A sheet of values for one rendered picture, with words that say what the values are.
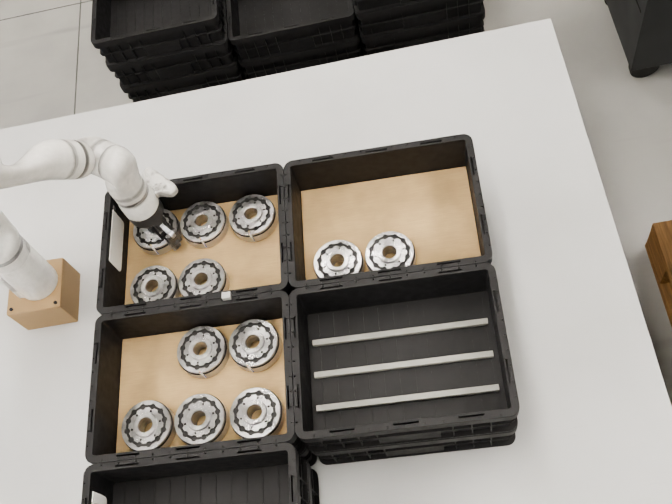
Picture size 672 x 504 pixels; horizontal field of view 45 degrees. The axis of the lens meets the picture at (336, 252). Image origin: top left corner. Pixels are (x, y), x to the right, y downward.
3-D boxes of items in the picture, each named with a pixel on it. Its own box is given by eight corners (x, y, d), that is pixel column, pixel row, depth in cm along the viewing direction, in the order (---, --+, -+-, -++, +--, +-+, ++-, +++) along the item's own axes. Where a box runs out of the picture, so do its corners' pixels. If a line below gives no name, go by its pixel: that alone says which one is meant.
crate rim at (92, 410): (89, 467, 151) (83, 464, 149) (100, 319, 165) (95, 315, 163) (298, 444, 146) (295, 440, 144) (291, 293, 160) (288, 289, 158)
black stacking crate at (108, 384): (111, 476, 159) (86, 464, 149) (120, 336, 173) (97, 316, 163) (307, 455, 155) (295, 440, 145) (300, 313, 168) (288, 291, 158)
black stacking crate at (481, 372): (309, 455, 155) (296, 440, 145) (302, 312, 168) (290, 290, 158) (518, 432, 150) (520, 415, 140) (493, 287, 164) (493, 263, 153)
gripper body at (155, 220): (113, 206, 165) (131, 228, 174) (140, 227, 162) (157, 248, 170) (139, 180, 167) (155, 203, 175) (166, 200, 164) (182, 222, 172)
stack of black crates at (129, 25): (146, 130, 284) (90, 44, 244) (146, 65, 298) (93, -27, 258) (256, 108, 280) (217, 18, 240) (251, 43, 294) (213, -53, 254)
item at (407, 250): (364, 277, 164) (364, 275, 164) (366, 233, 169) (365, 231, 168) (414, 275, 163) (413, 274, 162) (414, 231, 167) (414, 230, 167)
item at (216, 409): (174, 448, 155) (173, 447, 154) (175, 397, 160) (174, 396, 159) (225, 442, 154) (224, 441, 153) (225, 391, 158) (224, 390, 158)
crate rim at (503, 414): (298, 444, 146) (295, 440, 144) (291, 293, 160) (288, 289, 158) (521, 419, 141) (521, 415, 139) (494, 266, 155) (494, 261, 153)
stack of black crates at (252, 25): (256, 107, 280) (228, 41, 250) (251, 42, 294) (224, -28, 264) (369, 85, 276) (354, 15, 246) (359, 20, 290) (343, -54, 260)
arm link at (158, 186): (181, 190, 165) (170, 174, 160) (143, 229, 162) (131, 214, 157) (151, 169, 169) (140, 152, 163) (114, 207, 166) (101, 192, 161)
